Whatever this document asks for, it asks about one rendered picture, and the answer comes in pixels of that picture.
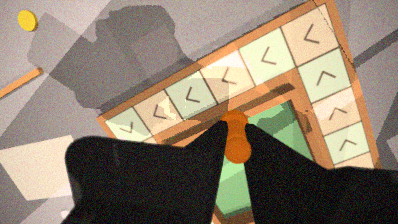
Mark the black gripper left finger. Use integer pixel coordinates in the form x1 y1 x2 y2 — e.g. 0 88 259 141
65 120 228 224

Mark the yellow flat disc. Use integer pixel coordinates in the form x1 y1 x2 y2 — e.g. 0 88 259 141
18 10 38 31

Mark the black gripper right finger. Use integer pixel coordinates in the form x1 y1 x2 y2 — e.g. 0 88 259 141
244 123 398 224

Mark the orange game pawn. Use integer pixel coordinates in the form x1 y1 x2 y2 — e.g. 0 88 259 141
220 110 251 164

